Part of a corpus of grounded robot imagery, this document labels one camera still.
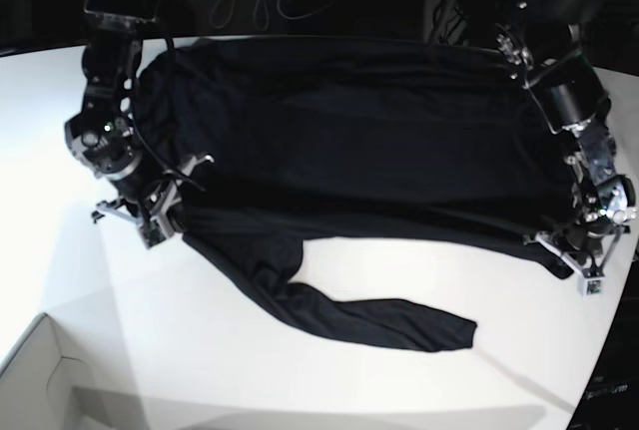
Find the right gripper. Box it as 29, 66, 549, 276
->
92, 154, 215, 230

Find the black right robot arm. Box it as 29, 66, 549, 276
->
64, 0, 208, 238

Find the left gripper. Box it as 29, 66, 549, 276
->
523, 222, 631, 280

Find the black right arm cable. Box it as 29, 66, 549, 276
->
127, 35, 209, 192

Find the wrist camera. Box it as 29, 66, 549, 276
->
577, 275, 606, 297
138, 220, 172, 249

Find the black t-shirt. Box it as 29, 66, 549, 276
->
133, 38, 573, 352

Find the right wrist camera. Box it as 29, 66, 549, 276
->
138, 220, 172, 249

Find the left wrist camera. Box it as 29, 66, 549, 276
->
577, 275, 606, 297

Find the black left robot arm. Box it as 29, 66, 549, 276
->
497, 0, 637, 294

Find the white cardboard box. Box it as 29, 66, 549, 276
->
1, 314, 94, 430

